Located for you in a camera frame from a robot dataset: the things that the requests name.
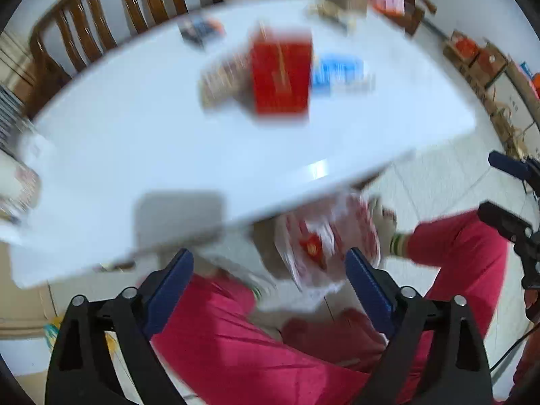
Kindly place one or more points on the beige slipper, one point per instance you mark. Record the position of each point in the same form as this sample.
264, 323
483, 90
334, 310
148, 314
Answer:
384, 221

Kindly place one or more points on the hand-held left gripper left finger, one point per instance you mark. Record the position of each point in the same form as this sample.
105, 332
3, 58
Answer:
168, 293

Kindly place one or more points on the white green striped sock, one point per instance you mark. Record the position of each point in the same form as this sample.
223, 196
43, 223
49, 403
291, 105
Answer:
400, 244

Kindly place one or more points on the wooden armchair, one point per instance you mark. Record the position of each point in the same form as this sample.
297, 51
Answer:
415, 12

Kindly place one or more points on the grey radiator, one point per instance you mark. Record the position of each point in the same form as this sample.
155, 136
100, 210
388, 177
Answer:
10, 114

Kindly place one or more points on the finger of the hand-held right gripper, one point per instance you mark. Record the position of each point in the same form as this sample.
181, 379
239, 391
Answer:
508, 166
504, 219

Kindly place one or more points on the blue white medicine box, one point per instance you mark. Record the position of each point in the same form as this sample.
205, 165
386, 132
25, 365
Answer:
337, 74

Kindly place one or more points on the row of cardboard boxes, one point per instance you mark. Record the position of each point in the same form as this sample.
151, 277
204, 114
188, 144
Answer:
476, 59

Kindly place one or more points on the white red printed plastic bag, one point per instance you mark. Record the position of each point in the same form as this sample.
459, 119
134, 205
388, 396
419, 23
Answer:
329, 230

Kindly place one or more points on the red box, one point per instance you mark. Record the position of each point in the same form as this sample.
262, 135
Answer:
280, 76

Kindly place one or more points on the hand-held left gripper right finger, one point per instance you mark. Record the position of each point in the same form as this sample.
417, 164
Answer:
371, 293

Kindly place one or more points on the orange bag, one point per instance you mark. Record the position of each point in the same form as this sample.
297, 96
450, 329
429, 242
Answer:
387, 9

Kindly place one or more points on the wooden bench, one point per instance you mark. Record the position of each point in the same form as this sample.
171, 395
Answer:
84, 21

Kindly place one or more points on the dark small packet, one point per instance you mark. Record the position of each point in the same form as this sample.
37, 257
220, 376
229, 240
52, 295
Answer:
200, 30

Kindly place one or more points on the pale small packet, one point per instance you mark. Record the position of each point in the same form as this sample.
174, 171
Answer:
333, 13

